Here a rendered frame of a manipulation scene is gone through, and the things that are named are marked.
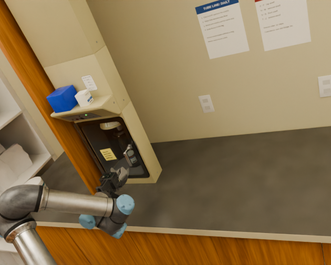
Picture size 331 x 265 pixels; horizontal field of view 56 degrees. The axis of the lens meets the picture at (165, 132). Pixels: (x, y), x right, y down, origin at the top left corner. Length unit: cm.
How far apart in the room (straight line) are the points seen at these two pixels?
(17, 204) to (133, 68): 106
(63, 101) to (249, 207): 97
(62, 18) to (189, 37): 65
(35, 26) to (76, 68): 25
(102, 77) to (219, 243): 93
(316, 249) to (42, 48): 146
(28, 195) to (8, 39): 76
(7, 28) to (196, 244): 133
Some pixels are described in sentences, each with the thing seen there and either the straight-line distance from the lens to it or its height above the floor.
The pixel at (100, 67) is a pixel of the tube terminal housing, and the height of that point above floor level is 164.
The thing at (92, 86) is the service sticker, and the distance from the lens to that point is 152.
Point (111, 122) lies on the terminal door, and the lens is 157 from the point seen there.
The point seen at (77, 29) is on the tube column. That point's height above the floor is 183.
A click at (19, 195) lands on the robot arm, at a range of 120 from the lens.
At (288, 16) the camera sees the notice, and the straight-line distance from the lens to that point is 160.
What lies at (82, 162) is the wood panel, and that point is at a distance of 182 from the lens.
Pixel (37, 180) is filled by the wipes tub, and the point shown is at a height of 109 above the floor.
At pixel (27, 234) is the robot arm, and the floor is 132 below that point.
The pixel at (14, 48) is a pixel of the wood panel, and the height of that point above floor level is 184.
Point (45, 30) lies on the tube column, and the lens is 154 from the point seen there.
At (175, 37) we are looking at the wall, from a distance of 172.
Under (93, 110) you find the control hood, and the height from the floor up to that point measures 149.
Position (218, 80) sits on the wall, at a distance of 176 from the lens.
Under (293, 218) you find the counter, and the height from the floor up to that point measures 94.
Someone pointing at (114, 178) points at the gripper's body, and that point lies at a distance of 147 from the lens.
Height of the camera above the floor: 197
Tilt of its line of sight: 28 degrees down
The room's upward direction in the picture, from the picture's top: 22 degrees counter-clockwise
